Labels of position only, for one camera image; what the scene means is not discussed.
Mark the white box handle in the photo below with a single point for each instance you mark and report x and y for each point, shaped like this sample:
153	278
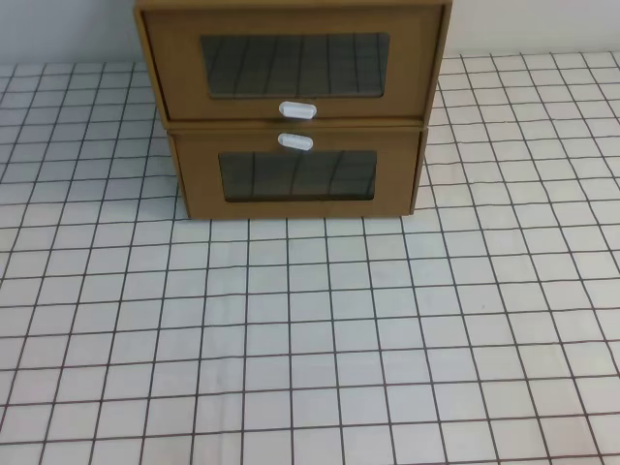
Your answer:
296	142
296	110

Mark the brown shoebox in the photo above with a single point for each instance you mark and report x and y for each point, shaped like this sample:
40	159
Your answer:
228	60
356	168

